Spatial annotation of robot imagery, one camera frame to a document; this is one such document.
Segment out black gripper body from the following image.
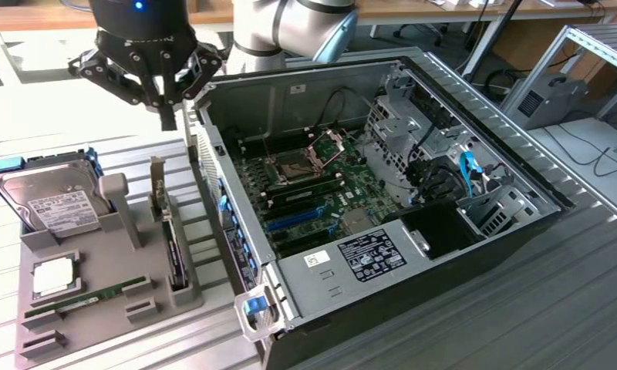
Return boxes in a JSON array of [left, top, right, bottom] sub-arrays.
[[88, 0, 200, 79]]

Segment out graphics card with metal bracket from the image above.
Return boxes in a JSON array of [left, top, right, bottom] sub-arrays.
[[148, 156, 195, 290]]

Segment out black open PC case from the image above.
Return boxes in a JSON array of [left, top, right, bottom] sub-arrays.
[[183, 45, 580, 370]]

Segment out black RAM slot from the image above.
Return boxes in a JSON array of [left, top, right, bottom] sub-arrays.
[[236, 130, 309, 149], [264, 176, 343, 197], [237, 133, 309, 152], [261, 172, 341, 193], [237, 137, 309, 155], [239, 140, 309, 159]]

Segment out socket locking lever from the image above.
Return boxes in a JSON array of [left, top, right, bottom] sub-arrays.
[[261, 126, 277, 161]]

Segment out hard disk drive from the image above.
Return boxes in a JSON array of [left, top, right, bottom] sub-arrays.
[[0, 144, 104, 232]]

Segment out CPU socket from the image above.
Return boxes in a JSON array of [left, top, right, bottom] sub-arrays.
[[269, 152, 323, 186]]

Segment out metal socket cover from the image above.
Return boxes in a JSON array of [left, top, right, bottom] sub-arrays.
[[305, 129, 353, 173]]

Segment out silver hard disk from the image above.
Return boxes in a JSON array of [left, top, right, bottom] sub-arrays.
[[0, 161, 109, 238]]

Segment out black labelled RAM stick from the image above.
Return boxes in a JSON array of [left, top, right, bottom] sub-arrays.
[[269, 184, 340, 205]]

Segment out green motherboard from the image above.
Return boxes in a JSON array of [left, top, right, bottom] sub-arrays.
[[231, 126, 408, 259]]

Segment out silver metal drive cage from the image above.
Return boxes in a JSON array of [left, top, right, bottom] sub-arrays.
[[363, 67, 477, 193]]

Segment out black office chair base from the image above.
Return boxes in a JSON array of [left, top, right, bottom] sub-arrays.
[[393, 22, 449, 47]]

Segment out black expansion slot blue latch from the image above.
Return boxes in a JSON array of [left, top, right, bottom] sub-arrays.
[[272, 225, 336, 247]]

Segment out grey parts rack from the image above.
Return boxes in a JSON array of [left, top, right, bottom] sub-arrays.
[[12, 172, 207, 367]]

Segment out white box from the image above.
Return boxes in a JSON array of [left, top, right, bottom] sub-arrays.
[[444, 0, 505, 9]]

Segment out silver CPU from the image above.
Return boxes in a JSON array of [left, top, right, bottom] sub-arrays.
[[32, 257, 79, 298]]

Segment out grey power supply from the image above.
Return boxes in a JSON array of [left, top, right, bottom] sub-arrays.
[[269, 223, 436, 323]]

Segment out green RAM stick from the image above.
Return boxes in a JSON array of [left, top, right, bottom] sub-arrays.
[[24, 275, 151, 315]]

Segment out blue case latch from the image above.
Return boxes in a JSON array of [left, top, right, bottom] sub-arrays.
[[241, 296, 267, 315]]

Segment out silver perforated disk bay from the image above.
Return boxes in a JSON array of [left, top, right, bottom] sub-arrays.
[[455, 180, 561, 242]]

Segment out wooden desk white legs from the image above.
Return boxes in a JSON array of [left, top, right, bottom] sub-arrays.
[[353, 0, 617, 78]]

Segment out grey computer tower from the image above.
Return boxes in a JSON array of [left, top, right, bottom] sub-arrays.
[[513, 72, 591, 130]]

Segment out thin black wire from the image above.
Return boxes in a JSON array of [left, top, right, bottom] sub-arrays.
[[313, 88, 361, 132]]

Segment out black power cable bundle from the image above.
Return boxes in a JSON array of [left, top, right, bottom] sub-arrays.
[[405, 160, 467, 205]]

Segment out blue SATA wire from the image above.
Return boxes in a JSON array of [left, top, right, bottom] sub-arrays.
[[460, 152, 483, 201]]

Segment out aluminium frame rack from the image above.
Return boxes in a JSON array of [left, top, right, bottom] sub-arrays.
[[497, 21, 617, 120]]

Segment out black floor cable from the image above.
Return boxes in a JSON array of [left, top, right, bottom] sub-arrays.
[[543, 123, 617, 182]]

